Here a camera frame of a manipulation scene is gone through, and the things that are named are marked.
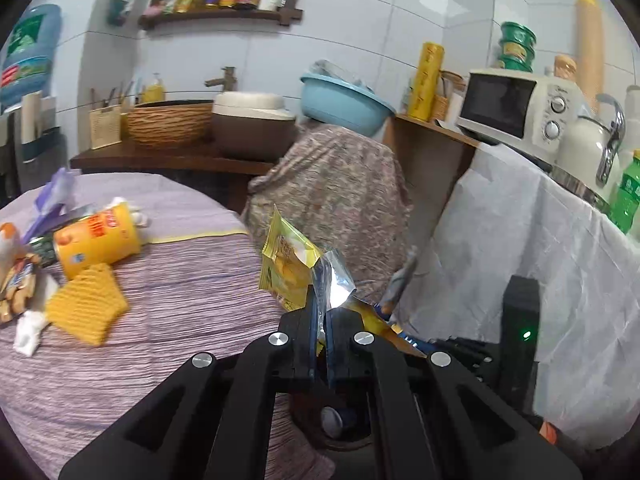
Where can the blue water jug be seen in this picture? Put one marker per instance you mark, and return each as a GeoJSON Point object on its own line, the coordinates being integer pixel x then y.
{"type": "Point", "coordinates": [30, 50]}

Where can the yellow snack tub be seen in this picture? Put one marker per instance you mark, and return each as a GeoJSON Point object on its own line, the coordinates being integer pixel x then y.
{"type": "Point", "coordinates": [95, 240]}

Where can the orange white packet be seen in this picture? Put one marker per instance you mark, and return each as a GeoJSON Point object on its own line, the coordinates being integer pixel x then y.
{"type": "Point", "coordinates": [7, 245]}

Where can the wicker wash basin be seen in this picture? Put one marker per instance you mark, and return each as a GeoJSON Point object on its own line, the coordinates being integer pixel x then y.
{"type": "Point", "coordinates": [170, 125]}

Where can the light blue plastic basin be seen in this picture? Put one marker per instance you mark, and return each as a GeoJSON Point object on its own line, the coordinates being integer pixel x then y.
{"type": "Point", "coordinates": [340, 105]}

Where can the yellow wrap roll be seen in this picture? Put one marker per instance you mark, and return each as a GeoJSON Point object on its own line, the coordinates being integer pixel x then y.
{"type": "Point", "coordinates": [425, 85]}

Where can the yellow waffle sponge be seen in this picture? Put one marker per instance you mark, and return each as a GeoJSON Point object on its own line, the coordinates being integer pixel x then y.
{"type": "Point", "coordinates": [85, 305]}

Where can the white microwave oven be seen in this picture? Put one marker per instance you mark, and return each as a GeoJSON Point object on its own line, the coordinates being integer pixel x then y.
{"type": "Point", "coordinates": [500, 100]}

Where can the grey foil packet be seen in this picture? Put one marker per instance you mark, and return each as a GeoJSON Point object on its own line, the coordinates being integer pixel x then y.
{"type": "Point", "coordinates": [400, 280]}

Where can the dark brown trash bin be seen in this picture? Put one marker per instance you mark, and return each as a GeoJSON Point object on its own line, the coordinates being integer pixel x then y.
{"type": "Point", "coordinates": [350, 440]}

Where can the small wicker jar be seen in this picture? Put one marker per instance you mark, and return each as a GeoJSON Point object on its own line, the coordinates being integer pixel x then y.
{"type": "Point", "coordinates": [442, 105]}

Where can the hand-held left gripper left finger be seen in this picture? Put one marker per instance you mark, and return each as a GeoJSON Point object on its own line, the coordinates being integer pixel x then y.
{"type": "Point", "coordinates": [312, 355]}

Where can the small pink bowl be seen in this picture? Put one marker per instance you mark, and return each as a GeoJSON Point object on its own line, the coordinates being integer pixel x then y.
{"type": "Point", "coordinates": [156, 9]}

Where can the beige cup tube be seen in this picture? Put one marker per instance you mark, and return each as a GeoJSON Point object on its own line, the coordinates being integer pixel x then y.
{"type": "Point", "coordinates": [31, 115]}

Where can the white crumpled tissue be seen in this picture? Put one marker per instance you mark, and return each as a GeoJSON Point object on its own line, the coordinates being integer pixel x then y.
{"type": "Point", "coordinates": [27, 335]}

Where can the grey water dispenser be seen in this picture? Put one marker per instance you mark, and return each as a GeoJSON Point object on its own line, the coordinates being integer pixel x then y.
{"type": "Point", "coordinates": [9, 160]}

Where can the tall beige roll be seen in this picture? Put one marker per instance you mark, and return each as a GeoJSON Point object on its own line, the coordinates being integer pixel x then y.
{"type": "Point", "coordinates": [590, 50]}

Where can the drink can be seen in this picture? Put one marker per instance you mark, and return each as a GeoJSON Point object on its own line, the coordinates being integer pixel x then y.
{"type": "Point", "coordinates": [332, 420]}

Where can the blue yellow snack packet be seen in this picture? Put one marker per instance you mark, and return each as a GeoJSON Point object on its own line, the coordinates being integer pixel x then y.
{"type": "Point", "coordinates": [380, 327]}

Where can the dark green packet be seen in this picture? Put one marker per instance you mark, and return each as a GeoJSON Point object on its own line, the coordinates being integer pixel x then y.
{"type": "Point", "coordinates": [44, 252]}

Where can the green plastic bottle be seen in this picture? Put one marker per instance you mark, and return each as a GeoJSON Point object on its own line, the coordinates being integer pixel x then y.
{"type": "Point", "coordinates": [627, 195]}

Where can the bronze faucet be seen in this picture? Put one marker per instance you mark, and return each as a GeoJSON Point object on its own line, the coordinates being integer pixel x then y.
{"type": "Point", "coordinates": [227, 80]}

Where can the white cloth cover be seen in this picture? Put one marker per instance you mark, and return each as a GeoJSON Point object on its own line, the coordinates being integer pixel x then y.
{"type": "Point", "coordinates": [500, 230]}

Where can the wooden cabinet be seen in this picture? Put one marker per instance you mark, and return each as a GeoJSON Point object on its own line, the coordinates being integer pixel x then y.
{"type": "Point", "coordinates": [425, 160]}

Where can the biscuit packet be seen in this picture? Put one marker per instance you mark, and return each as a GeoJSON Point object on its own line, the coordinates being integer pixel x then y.
{"type": "Point", "coordinates": [17, 290]}

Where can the beige chopstick holder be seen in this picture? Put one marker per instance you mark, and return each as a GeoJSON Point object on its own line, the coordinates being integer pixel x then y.
{"type": "Point", "coordinates": [105, 127]}

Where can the orange lidded jar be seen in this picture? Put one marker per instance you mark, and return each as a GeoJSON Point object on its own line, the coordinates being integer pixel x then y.
{"type": "Point", "coordinates": [565, 67]}

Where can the teal cup tray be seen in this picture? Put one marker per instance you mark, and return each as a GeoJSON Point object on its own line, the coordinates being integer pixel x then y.
{"type": "Point", "coordinates": [42, 145]}

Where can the clear plastic bag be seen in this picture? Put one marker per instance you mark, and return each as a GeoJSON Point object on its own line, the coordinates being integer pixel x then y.
{"type": "Point", "coordinates": [335, 70]}

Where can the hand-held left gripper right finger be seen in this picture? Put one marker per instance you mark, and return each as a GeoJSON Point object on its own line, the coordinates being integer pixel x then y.
{"type": "Point", "coordinates": [330, 360]}

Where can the purple wrapper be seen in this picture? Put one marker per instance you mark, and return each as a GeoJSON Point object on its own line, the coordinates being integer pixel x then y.
{"type": "Point", "coordinates": [55, 195]}

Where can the green wall packet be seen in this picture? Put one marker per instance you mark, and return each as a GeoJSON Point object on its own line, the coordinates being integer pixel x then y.
{"type": "Point", "coordinates": [120, 2]}

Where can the brown white rice cooker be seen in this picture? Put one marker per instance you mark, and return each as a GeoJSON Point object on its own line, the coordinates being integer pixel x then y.
{"type": "Point", "coordinates": [250, 130]}

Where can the yellow soap bottle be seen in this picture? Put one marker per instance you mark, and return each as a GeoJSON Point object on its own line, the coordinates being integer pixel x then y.
{"type": "Point", "coordinates": [152, 92]}

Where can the floral cloth cover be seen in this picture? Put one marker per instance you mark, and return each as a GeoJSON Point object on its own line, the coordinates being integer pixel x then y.
{"type": "Point", "coordinates": [340, 185]}

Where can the white kettle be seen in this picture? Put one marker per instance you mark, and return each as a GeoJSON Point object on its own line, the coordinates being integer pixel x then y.
{"type": "Point", "coordinates": [580, 150]}

